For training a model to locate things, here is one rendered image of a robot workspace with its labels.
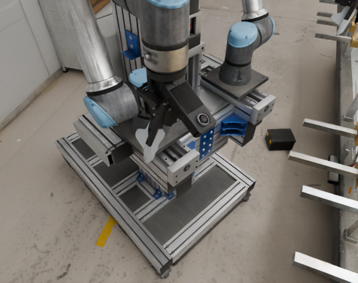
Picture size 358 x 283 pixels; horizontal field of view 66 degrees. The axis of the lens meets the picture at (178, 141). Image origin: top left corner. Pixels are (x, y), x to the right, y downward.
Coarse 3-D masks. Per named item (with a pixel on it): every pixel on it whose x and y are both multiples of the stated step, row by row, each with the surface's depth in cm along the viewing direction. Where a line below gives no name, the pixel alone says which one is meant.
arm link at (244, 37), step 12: (240, 24) 114; (252, 24) 113; (228, 36) 114; (240, 36) 109; (252, 36) 109; (228, 48) 116; (240, 48) 112; (252, 48) 114; (228, 60) 119; (240, 60) 116
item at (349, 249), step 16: (336, 48) 228; (336, 64) 210; (336, 80) 194; (336, 96) 181; (352, 96) 173; (336, 112) 170; (352, 128) 153; (336, 144) 150; (336, 208) 123; (336, 224) 117; (352, 224) 114; (336, 240) 112; (352, 240) 108; (336, 256) 108; (352, 256) 105
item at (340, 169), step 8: (296, 152) 120; (296, 160) 119; (304, 160) 118; (312, 160) 117; (320, 160) 117; (320, 168) 117; (328, 168) 116; (336, 168) 114; (344, 168) 114; (352, 168) 114; (352, 176) 114
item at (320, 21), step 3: (318, 18) 215; (318, 21) 214; (321, 21) 213; (324, 21) 212; (327, 21) 211; (330, 21) 210; (324, 24) 213; (327, 24) 213; (330, 24) 212; (333, 24) 211; (336, 24) 210; (348, 24) 207; (348, 27) 208
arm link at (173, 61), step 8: (144, 48) 43; (184, 48) 43; (144, 56) 43; (152, 56) 43; (160, 56) 42; (168, 56) 42; (176, 56) 43; (184, 56) 44; (152, 64) 44; (160, 64) 43; (168, 64) 43; (176, 64) 44; (184, 64) 45; (160, 72) 45; (168, 72) 44
